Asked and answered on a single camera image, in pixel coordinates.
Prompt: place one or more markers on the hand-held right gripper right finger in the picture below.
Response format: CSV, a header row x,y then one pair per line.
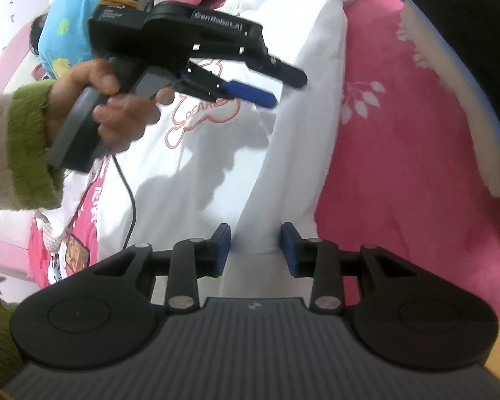
x,y
288,254

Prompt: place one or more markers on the black jacket with cream lining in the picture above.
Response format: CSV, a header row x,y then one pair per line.
x,y
462,16

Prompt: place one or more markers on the pink printed garment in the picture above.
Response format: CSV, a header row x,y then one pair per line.
x,y
87,233

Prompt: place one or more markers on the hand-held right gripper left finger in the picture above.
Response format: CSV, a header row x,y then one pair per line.
x,y
221,252

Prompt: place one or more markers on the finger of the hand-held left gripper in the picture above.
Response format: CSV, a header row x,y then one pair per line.
x,y
289,74
250,92

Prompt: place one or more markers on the person's left hand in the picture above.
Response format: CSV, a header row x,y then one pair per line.
x,y
125,116

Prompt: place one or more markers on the pink floral blanket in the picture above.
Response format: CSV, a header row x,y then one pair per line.
x,y
400,154

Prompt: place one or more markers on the blue dotted cloth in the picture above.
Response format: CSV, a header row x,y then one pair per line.
x,y
73,8

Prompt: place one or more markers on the white printed t-shirt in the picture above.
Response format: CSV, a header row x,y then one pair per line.
x,y
216,154

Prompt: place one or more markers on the person's left forearm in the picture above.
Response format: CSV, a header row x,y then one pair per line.
x,y
21,146

